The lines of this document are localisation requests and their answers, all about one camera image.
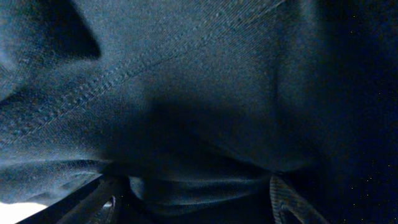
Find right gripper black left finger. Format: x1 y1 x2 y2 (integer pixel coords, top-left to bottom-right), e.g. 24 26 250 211
17 175 123 224

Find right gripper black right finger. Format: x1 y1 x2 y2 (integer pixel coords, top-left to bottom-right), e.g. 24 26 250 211
269 174 330 224

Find black leggings with red waistband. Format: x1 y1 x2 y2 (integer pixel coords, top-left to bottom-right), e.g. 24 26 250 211
1 0 397 223

